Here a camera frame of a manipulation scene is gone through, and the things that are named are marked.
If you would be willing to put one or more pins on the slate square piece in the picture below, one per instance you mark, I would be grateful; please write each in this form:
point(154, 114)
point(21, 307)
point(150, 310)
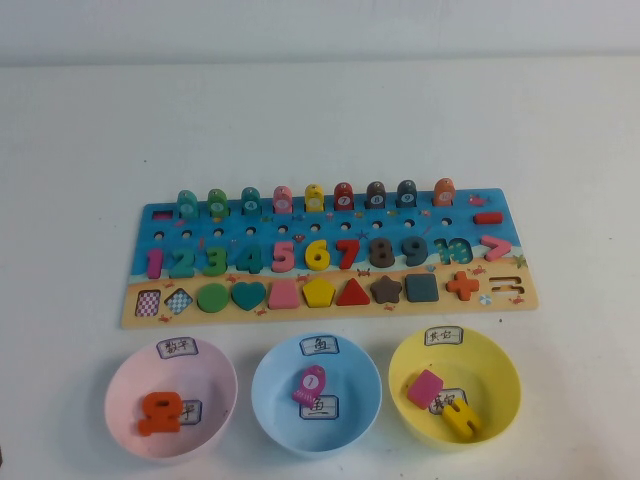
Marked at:
point(422, 287)

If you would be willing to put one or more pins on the green fish piece number three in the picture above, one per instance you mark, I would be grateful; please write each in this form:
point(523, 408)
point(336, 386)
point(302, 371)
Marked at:
point(218, 203)

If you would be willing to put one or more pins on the slate fish piece number nine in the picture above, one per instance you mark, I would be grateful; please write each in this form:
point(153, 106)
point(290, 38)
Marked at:
point(407, 193)

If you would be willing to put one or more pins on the teal fish piece number two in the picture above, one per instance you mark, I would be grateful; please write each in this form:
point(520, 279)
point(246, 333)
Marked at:
point(187, 204)

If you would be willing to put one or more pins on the orange plus sign piece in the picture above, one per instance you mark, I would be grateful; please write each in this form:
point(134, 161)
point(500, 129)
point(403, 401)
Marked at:
point(463, 285)

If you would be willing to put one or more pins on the magenta fish piece number one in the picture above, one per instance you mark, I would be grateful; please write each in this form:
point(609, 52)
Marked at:
point(310, 384)

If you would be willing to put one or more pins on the red triangle piece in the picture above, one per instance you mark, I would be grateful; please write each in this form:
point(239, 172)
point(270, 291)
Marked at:
point(353, 295)

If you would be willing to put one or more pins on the pink greater-than sign piece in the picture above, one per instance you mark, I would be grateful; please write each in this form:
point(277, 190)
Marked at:
point(500, 247)

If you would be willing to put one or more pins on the green circle piece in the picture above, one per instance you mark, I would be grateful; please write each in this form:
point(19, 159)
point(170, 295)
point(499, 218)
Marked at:
point(212, 297)

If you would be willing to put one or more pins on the yellow fish piece number six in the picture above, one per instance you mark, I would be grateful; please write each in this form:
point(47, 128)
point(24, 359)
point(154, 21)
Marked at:
point(315, 198)

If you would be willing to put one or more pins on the pink rectangle block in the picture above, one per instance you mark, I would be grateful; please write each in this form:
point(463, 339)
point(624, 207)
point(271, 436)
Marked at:
point(425, 387)

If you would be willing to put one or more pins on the brown fish piece number eight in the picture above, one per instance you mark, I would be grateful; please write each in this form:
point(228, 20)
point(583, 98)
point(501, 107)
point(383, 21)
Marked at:
point(376, 195)

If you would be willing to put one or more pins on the teal fish piece number four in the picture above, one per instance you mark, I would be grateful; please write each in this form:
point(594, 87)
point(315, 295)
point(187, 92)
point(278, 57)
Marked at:
point(251, 201)

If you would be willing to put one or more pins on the white paper label 鱼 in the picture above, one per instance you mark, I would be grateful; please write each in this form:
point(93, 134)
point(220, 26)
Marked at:
point(325, 409)
point(320, 345)

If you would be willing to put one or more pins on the brown star piece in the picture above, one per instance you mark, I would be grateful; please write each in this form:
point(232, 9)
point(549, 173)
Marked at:
point(386, 290)

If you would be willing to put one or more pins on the white paper label 其它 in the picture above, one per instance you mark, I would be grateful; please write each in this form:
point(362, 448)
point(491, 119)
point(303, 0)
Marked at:
point(444, 336)
point(452, 398)

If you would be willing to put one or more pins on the wooden ocean puzzle board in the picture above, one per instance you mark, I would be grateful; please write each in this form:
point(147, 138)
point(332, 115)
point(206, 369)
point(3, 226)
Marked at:
point(520, 300)

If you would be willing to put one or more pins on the orange fish piece number ten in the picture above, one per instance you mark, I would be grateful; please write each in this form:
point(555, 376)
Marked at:
point(444, 192)

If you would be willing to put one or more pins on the pink plastic bowl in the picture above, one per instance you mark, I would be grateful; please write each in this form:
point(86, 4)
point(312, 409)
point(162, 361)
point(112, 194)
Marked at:
point(130, 380)

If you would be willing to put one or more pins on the pink trapezoid piece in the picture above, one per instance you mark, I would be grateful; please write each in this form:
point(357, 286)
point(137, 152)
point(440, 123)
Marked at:
point(284, 296)

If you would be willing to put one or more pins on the teal heart piece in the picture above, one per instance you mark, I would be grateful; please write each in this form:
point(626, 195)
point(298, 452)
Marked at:
point(248, 295)

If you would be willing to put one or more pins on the pink fish piece number five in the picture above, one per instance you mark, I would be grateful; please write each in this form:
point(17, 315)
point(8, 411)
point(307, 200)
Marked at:
point(283, 200)

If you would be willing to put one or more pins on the yellow plastic bowl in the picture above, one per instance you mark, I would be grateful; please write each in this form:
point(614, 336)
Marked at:
point(495, 380)

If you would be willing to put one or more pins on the white paper label 数字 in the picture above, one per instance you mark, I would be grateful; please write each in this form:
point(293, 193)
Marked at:
point(192, 412)
point(177, 349)

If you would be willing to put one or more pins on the red minus sign piece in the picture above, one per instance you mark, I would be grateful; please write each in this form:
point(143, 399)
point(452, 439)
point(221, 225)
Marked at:
point(487, 218)

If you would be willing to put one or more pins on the yellow equals sign piece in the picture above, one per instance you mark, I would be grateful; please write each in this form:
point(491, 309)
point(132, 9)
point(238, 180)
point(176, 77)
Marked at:
point(457, 425)

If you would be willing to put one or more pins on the red fish piece number seven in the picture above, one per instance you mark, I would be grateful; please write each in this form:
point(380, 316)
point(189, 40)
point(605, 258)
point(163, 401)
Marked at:
point(344, 196)

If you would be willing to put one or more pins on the blue plastic bowl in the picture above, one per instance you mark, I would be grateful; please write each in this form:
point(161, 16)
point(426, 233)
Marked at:
point(280, 430)

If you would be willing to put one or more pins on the yellow pentagon piece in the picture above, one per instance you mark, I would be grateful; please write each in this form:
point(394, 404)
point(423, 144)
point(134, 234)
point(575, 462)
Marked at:
point(318, 293)

